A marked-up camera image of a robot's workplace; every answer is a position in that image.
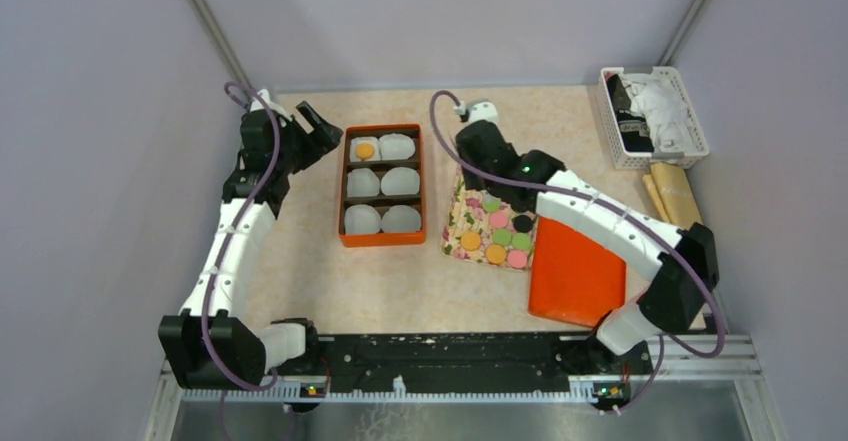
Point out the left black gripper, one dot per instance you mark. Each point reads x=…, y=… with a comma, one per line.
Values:
x=322, y=137

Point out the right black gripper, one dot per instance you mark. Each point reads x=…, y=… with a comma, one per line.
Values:
x=472, y=181

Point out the orange cookie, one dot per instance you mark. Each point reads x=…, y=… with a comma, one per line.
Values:
x=470, y=241
x=365, y=151
x=495, y=254

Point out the orange compartment box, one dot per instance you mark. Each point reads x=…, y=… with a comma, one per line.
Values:
x=382, y=202

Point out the floral tray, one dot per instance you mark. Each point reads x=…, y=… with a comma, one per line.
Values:
x=466, y=214

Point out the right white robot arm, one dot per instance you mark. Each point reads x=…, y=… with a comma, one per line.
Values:
x=679, y=264

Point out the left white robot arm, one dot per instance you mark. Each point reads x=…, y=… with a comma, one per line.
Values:
x=206, y=344

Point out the white paper cup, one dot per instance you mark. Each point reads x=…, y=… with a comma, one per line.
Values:
x=400, y=219
x=364, y=139
x=362, y=219
x=396, y=146
x=400, y=181
x=362, y=183

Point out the green cookie middle left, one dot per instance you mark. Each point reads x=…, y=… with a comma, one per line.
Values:
x=491, y=205

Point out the green cookie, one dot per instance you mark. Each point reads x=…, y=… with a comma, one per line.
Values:
x=491, y=205
x=502, y=237
x=521, y=241

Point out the pink cookie middle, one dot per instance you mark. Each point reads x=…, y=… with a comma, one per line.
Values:
x=499, y=220

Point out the pink cookie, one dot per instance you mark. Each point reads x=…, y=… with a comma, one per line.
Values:
x=499, y=220
x=517, y=259

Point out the black cookie lower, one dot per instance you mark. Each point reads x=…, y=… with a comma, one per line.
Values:
x=523, y=223

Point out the green cookie lower left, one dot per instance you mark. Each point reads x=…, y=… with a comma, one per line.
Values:
x=502, y=237

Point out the green cookie lower right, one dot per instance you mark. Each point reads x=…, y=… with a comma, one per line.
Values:
x=521, y=241

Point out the orange cookie bottom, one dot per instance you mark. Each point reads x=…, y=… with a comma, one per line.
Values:
x=495, y=254

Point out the pink cookie bottom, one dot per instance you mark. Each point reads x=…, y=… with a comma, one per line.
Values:
x=517, y=259

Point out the black item in basket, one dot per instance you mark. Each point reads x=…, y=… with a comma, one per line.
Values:
x=633, y=128

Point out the orange box lid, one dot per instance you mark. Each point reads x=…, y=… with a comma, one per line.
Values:
x=573, y=279

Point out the white cloth in basket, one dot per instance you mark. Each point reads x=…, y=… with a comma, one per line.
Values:
x=654, y=97

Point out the white plastic basket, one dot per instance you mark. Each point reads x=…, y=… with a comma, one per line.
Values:
x=624, y=159

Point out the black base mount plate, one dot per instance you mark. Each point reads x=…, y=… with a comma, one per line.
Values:
x=462, y=367

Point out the aluminium frame rail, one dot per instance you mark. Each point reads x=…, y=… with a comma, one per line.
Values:
x=702, y=387

